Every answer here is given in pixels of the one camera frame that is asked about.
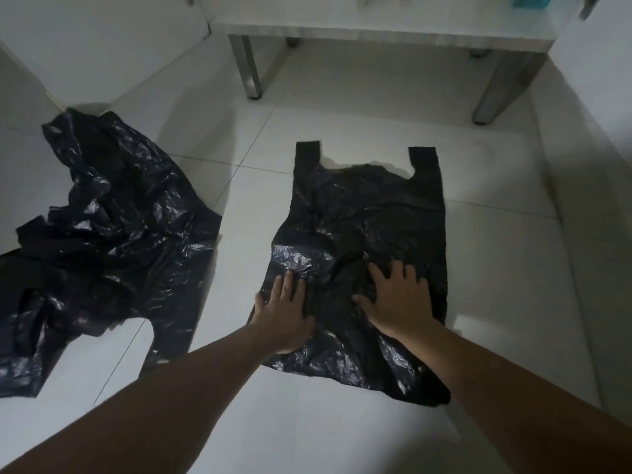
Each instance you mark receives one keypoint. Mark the person's left hand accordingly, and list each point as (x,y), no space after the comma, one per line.
(284,323)

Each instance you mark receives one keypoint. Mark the person's right hand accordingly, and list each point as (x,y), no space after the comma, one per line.
(400,306)

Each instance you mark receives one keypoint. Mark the person's right middle finger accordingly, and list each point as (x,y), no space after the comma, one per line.
(397,271)

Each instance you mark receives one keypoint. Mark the person's left little finger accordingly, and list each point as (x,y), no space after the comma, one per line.
(259,305)

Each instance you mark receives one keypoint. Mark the person's left thumb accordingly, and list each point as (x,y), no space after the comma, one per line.
(310,324)

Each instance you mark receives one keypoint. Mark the person's right little finger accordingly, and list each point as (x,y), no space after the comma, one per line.
(423,287)

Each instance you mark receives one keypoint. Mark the person's left middle finger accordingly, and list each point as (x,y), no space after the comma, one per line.
(288,287)

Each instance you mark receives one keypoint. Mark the person's right thumb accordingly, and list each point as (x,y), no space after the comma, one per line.
(363,303)

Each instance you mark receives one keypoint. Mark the black plastic bag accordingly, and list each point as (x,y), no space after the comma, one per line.
(355,217)

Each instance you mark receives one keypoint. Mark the person's left forearm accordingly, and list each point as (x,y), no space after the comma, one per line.
(148,409)

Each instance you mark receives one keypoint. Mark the person's right forearm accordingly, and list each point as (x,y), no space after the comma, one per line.
(513,404)

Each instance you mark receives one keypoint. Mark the crumpled black plastic bags heap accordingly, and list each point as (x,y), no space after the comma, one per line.
(118,231)

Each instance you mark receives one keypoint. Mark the white table with metal legs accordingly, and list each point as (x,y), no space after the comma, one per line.
(395,19)

